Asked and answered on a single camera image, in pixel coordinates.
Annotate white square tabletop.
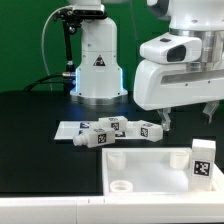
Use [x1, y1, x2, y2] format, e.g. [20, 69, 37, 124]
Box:
[102, 148, 224, 195]

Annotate white front fence bar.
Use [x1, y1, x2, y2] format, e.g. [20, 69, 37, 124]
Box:
[0, 197, 224, 224]

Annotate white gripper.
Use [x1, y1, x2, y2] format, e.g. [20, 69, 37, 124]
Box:
[133, 60, 224, 131]

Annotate grey camera cable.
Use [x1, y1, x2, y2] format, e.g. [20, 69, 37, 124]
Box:
[41, 6, 64, 92]

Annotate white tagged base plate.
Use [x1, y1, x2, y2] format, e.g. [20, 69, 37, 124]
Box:
[54, 121, 140, 140]

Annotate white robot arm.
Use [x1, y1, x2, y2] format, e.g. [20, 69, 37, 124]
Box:
[67, 0, 224, 129]

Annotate black cables on table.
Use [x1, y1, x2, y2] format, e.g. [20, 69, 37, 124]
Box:
[23, 72, 77, 93]

